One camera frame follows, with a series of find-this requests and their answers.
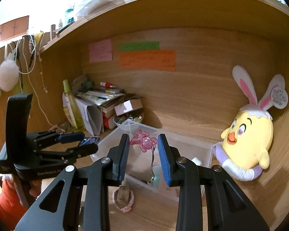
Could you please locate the person's left hand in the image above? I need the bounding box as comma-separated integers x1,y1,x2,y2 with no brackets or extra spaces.
29,179,42,196

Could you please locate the white cord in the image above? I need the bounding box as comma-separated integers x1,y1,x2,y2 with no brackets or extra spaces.
14,35,60,129

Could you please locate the yellow spray bottle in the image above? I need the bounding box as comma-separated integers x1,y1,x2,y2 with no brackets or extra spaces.
63,79,85,129

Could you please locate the dark blue small packet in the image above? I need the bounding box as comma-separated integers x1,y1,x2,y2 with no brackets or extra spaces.
77,136,101,148

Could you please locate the person's left forearm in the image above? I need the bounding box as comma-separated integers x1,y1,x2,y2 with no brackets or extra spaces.
0,179,29,224

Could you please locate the pink braided bracelet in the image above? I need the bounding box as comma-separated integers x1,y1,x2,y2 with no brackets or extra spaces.
112,185,136,213

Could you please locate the teal bottle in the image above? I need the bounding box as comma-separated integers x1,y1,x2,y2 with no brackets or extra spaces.
66,5,75,24

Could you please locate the clear plastic bin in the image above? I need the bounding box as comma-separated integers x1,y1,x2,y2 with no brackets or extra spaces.
90,121,213,203

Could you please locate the pink sticky note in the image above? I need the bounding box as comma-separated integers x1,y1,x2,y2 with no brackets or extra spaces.
89,39,113,62

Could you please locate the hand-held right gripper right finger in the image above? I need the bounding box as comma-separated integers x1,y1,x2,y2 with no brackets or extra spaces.
158,133,270,231

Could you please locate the orange sticky note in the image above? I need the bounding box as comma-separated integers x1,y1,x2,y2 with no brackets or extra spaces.
119,50,176,72

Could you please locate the white fluffy pompom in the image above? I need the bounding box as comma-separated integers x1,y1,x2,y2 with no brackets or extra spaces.
0,59,19,92

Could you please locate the wooden wall cabinet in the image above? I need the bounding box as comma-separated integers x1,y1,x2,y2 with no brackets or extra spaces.
0,16,29,41

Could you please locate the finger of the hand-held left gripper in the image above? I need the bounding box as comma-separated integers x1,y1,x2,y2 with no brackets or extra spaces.
28,131,85,150
35,143,99,165

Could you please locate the yellow chick plush toy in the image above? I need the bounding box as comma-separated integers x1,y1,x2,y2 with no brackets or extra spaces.
213,65,289,182

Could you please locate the green sticky note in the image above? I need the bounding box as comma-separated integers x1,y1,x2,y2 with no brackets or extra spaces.
119,41,160,52

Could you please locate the pink translucent keychain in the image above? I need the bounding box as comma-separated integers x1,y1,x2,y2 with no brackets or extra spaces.
129,129,160,187

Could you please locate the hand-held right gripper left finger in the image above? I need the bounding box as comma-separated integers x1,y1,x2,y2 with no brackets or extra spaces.
14,133,131,231

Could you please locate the glass bowl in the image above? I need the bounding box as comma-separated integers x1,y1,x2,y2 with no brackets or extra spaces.
113,113,145,127

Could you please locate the stack of books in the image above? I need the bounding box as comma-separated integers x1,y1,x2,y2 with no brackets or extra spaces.
71,73,126,112

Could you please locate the red and white box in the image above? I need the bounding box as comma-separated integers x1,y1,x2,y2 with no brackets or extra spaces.
102,112,116,129

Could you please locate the wooden shelf board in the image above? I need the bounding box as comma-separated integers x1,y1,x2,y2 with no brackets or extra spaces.
40,0,289,53

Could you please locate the small cardboard box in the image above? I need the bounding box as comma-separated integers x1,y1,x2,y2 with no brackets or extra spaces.
114,99,144,116

